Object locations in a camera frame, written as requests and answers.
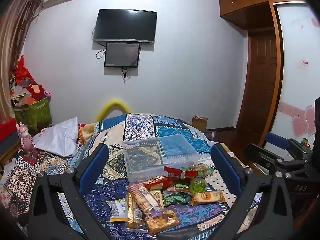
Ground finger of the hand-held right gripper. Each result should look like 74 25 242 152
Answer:
265 132 313 160
243 143 312 178

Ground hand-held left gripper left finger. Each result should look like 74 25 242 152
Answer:
26 144 110 240

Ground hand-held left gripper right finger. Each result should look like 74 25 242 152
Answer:
211 143 293 240

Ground clear bread packet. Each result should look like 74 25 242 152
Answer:
187 164 215 178

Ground green jelly cup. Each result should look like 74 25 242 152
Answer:
189 177 208 193

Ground red zigzag-edged snack packet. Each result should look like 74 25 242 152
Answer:
164 165 200 179

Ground clear plastic container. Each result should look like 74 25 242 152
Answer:
122 134 200 184

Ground beige snack packet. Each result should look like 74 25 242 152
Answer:
149 189 167 208

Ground clear bag of peanuts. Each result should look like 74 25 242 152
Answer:
144 209 180 235

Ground pink heart stickers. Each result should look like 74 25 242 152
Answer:
291 105 317 138

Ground orange printed cloth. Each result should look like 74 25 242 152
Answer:
79 122 98 143

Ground orange cake packet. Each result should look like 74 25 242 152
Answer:
190 190 226 207

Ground white pillow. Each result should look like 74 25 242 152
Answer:
34 117 79 157

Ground white and yellow small packet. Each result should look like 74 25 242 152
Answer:
106 199 128 223

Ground small cardboard box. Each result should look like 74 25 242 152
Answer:
192 115 208 132

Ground dark green snack packet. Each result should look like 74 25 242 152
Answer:
162 190 192 207

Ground patchwork printed blanket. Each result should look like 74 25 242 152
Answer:
0 112 265 240

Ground long biscuit bar packet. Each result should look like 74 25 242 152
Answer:
129 182 160 217

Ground wooden door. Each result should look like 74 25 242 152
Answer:
236 29 278 131

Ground yellow hoop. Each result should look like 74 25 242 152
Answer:
96 99 132 122

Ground golden bar packet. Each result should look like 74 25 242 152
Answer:
125 192 145 229

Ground red and yellow snack packet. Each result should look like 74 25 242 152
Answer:
144 175 180 190

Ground pink toy figure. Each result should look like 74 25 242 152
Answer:
16 122 34 155

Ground green storage box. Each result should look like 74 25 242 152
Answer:
14 97 52 133

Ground red box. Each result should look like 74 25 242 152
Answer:
0 117 17 143

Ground white sliding door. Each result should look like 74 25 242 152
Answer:
271 1 320 150

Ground pile of red plush toys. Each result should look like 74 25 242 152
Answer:
10 55 52 105

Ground wooden wardrobe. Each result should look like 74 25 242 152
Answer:
217 0 310 155

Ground brown striped curtain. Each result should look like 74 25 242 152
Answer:
0 0 47 120

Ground small black wall monitor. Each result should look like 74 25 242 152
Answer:
104 42 140 68

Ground large black wall television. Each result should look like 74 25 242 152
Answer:
93 9 158 43

